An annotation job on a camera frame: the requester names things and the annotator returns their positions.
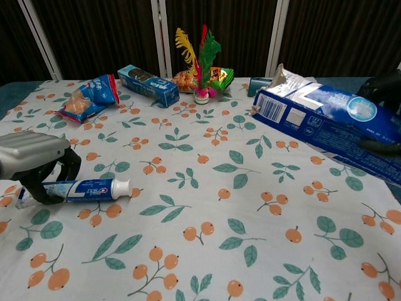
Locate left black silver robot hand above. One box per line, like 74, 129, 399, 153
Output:
0, 131, 82, 206

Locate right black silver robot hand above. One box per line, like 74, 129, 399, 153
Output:
357, 70, 401, 154

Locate blue toothpaste box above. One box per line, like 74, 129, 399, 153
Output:
252, 63, 401, 189

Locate blue white toothpaste tube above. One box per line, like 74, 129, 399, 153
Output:
14, 178, 133, 210

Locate blue red cracker bag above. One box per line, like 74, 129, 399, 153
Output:
55, 73, 121, 124

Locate teal cylindrical holder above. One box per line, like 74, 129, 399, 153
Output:
247, 77, 273, 97

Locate blue cookie pack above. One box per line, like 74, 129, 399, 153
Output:
117, 65, 180, 108

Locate black white-framed folding screen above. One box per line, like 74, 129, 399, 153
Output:
0, 0, 401, 87

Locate green snack bag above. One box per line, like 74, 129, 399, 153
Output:
208, 66, 235, 92

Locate orange snack bag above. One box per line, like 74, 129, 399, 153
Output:
172, 69, 200, 93

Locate floral print tablecloth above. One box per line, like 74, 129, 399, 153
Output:
0, 77, 401, 301

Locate colourful feather shuttlecock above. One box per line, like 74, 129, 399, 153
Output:
174, 24, 222, 105

